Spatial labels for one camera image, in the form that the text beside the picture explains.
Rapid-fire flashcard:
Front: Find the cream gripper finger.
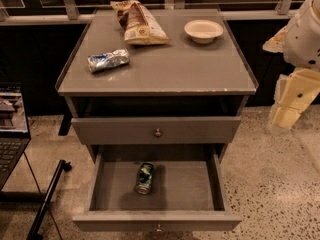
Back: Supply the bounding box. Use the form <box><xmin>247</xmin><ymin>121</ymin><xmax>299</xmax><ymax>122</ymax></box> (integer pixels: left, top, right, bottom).
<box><xmin>269</xmin><ymin>104</ymin><xmax>301</xmax><ymax>129</ymax></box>

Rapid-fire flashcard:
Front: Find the green soda can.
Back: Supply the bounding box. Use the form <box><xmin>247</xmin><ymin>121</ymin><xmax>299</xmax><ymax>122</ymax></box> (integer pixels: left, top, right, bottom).
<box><xmin>135</xmin><ymin>162</ymin><xmax>154</xmax><ymax>195</ymax></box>

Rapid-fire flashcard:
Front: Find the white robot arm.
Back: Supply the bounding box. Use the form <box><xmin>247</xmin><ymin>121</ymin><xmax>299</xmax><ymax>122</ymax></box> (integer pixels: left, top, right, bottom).
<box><xmin>262</xmin><ymin>0</ymin><xmax>320</xmax><ymax>129</ymax></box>

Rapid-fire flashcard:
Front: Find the grey drawer cabinet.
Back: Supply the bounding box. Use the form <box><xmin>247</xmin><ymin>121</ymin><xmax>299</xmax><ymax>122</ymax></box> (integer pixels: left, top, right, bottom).
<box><xmin>55</xmin><ymin>7</ymin><xmax>260</xmax><ymax>152</ymax></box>

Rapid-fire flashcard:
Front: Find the grey top drawer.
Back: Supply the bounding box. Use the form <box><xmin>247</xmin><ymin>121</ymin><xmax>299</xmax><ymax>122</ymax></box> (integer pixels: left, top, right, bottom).
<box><xmin>72</xmin><ymin>116</ymin><xmax>240</xmax><ymax>145</ymax></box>

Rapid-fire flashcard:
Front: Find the open grey middle drawer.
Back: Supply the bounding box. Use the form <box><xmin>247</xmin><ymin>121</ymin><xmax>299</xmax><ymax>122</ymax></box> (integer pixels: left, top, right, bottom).
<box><xmin>73</xmin><ymin>144</ymin><xmax>242</xmax><ymax>231</ymax></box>

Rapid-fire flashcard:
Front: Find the crushed blue silver can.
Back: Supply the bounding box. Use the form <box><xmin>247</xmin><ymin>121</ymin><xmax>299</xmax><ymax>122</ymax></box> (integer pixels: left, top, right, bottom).
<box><xmin>87</xmin><ymin>48</ymin><xmax>130</xmax><ymax>73</ymax></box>

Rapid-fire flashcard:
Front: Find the white paper bowl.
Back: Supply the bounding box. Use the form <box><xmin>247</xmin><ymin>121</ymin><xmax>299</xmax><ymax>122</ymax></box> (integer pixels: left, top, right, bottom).
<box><xmin>184</xmin><ymin>20</ymin><xmax>223</xmax><ymax>44</ymax></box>

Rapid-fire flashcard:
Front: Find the brown white chip bag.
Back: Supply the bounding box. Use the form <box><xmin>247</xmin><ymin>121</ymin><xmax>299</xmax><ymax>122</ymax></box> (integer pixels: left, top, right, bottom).
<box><xmin>110</xmin><ymin>0</ymin><xmax>169</xmax><ymax>45</ymax></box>

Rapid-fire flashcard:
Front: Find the black stand leg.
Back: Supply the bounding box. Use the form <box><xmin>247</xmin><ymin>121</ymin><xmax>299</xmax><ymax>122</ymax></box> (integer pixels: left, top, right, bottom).
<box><xmin>26</xmin><ymin>160</ymin><xmax>72</xmax><ymax>240</ymax></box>

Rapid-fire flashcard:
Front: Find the metal window railing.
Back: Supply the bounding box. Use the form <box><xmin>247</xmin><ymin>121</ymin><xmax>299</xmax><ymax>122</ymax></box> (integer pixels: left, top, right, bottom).
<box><xmin>0</xmin><ymin>0</ymin><xmax>320</xmax><ymax>26</ymax></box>

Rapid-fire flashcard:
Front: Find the black laptop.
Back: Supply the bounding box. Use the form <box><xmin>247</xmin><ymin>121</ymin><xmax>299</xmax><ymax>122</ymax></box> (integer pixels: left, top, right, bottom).
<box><xmin>0</xmin><ymin>82</ymin><xmax>31</xmax><ymax>190</ymax></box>

